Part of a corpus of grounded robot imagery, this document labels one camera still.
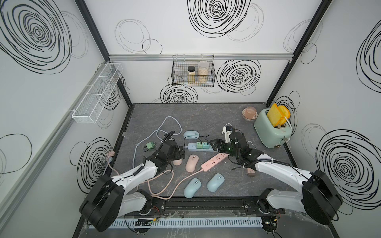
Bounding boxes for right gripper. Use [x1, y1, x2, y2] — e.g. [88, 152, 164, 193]
[209, 138, 241, 159]

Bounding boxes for green charger plug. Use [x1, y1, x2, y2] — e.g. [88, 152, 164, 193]
[146, 141, 156, 150]

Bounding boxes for pink mouse sideways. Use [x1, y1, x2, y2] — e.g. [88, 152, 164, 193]
[185, 154, 199, 173]

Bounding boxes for pink charger plug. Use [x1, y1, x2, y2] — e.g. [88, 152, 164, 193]
[247, 168, 256, 177]

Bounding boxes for light green charger cube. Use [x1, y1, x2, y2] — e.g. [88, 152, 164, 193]
[196, 142, 203, 149]

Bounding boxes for blue power strip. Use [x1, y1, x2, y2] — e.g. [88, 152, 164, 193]
[187, 143, 214, 152]

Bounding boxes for teal charger cube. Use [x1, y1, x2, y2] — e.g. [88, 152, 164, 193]
[202, 142, 210, 149]

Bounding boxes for pink power strip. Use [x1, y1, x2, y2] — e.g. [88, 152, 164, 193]
[201, 153, 229, 172]

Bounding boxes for light blue mouse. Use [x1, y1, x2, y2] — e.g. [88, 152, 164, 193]
[207, 173, 225, 192]
[184, 178, 201, 199]

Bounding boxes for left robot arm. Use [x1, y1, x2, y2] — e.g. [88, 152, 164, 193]
[79, 131, 181, 232]

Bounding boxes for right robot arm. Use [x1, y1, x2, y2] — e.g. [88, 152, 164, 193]
[210, 126, 343, 225]

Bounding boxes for pink mouse upright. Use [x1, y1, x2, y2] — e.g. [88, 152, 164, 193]
[172, 159, 183, 166]

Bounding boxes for blue mouse behind strip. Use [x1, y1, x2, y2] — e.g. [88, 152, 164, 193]
[183, 131, 200, 139]

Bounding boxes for pink glass bowl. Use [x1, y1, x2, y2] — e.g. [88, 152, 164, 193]
[242, 107, 258, 121]

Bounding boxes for mint green toaster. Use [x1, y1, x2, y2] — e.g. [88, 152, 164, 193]
[254, 109, 292, 149]

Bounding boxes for yellow toast slice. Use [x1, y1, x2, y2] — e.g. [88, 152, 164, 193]
[267, 104, 291, 127]

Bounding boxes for brown lid spice jar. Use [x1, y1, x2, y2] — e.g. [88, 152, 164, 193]
[187, 65, 195, 85]

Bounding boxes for white lid tall jar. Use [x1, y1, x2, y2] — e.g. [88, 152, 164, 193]
[198, 60, 209, 86]

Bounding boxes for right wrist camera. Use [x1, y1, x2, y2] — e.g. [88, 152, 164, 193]
[222, 125, 233, 143]

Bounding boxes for light blue power cable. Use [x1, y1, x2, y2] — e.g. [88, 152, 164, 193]
[131, 115, 183, 169]

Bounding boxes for pink power cable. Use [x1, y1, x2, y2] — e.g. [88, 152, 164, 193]
[106, 151, 204, 200]

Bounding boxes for grey cable duct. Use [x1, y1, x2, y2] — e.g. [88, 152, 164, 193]
[109, 217, 263, 229]

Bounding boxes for black wire basket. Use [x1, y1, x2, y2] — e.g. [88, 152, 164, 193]
[171, 54, 216, 87]

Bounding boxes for white wire shelf basket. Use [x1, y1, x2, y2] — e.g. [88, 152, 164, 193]
[72, 62, 123, 124]

